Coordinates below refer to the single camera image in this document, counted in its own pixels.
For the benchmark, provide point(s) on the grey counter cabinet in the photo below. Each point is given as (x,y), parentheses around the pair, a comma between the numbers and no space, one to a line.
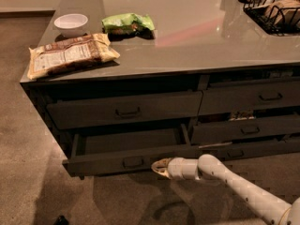
(196,45)

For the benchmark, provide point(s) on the green snack bag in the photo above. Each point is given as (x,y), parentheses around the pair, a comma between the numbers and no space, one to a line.
(127,24)

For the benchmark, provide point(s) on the black object on floor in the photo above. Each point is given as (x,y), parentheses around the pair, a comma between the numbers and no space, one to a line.
(61,220)

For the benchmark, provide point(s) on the brown white snack bag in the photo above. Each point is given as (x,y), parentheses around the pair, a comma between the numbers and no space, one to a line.
(69,53)

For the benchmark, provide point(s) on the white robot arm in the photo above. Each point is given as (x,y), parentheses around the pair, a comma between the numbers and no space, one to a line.
(266,206)

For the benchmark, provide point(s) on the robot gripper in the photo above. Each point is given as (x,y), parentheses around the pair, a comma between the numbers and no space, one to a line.
(176,169)

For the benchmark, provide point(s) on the black wire basket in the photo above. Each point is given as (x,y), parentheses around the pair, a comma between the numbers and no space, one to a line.
(275,17)

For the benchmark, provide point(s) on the white ceramic bowl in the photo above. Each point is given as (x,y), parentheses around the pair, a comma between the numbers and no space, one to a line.
(71,25)

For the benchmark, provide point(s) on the grey drawer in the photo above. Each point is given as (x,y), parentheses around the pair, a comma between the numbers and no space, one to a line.
(127,152)
(95,112)
(258,149)
(258,96)
(222,132)

